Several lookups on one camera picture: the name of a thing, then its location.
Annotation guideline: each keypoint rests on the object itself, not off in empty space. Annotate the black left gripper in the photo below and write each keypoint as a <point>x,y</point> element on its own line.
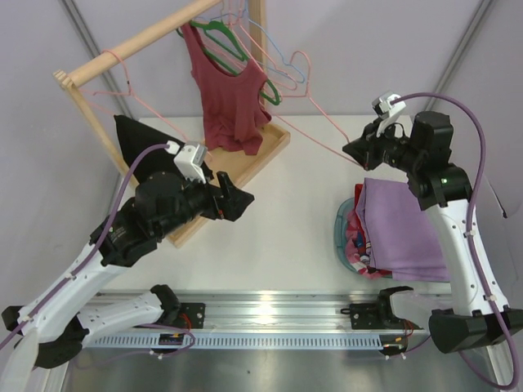
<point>221,198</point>

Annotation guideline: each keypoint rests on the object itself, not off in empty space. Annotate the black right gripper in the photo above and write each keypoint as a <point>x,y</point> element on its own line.
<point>372,146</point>

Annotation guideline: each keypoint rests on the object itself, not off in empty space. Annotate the pink wire hanger with trousers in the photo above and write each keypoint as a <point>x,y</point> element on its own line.
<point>306,94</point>

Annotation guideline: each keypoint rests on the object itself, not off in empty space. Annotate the purple trousers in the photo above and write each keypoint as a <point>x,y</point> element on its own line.
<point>402,239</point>

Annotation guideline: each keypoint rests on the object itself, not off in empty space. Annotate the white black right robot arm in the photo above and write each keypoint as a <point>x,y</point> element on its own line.
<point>480,315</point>

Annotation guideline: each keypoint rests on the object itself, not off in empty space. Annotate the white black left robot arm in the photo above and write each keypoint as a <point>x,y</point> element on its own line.
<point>54,328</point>

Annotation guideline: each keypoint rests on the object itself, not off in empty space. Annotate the green hanger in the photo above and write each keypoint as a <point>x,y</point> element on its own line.
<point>238,52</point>

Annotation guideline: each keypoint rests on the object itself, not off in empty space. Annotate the teal plastic basin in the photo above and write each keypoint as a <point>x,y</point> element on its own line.
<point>339,243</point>

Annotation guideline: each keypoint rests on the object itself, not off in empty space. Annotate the maroon tank top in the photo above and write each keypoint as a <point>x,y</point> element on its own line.
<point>232,110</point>

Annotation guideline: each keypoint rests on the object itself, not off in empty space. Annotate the red folded cloth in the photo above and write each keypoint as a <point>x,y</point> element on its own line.
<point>358,196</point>

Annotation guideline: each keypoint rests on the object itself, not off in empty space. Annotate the colourful clothes in basin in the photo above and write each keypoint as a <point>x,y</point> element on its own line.
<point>356,250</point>

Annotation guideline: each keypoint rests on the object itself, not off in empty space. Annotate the black garment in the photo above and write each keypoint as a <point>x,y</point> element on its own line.
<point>134,137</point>

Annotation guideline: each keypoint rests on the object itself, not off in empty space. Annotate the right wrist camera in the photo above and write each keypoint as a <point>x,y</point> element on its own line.
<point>388,107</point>

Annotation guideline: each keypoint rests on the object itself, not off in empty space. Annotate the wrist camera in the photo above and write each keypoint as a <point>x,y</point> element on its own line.
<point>188,159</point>
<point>388,107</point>

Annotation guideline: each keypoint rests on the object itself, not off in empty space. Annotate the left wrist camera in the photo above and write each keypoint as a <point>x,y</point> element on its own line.
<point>188,159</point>

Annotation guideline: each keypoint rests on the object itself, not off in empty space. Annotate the aluminium rail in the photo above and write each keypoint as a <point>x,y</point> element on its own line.
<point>276,312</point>

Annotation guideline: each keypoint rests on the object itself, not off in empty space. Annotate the white slotted cable duct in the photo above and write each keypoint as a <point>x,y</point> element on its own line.
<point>241,341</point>

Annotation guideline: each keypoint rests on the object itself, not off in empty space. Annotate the empty pink wire hanger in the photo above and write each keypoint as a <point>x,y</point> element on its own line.
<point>239,37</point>

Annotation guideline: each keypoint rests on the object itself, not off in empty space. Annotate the blue wire hanger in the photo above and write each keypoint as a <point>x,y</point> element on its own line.
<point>278,49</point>

